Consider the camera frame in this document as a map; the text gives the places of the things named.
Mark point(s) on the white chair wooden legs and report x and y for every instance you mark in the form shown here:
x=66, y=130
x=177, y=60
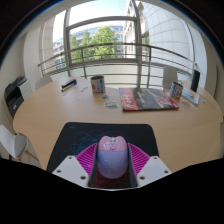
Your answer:
x=13, y=141

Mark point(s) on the small round sticker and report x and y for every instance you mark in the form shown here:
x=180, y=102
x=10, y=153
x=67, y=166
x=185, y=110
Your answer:
x=105, y=97

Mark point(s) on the white mug red blue print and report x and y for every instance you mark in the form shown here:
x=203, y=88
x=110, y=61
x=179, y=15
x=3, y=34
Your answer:
x=97, y=84

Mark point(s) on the black and white printer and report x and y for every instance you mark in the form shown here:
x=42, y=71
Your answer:
x=15, y=95

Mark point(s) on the red magazine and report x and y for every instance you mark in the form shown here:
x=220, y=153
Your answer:
x=146, y=99

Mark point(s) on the black mouse pad red swirl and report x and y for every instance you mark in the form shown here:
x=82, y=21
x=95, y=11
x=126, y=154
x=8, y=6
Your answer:
x=80, y=133

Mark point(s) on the black speaker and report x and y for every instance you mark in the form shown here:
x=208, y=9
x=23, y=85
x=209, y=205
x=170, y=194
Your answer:
x=195, y=80

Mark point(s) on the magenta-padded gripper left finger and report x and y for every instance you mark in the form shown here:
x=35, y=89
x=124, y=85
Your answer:
x=69, y=168

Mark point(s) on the metal balcony railing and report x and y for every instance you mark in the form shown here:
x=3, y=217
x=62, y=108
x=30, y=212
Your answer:
x=110, y=44

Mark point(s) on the pink and lilac computer mouse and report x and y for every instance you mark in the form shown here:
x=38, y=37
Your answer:
x=112, y=158

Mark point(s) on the teal card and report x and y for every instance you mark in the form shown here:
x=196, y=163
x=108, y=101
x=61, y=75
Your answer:
x=111, y=105

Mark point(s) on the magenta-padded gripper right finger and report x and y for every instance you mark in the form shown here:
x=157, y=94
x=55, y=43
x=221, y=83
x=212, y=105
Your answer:
x=153, y=168

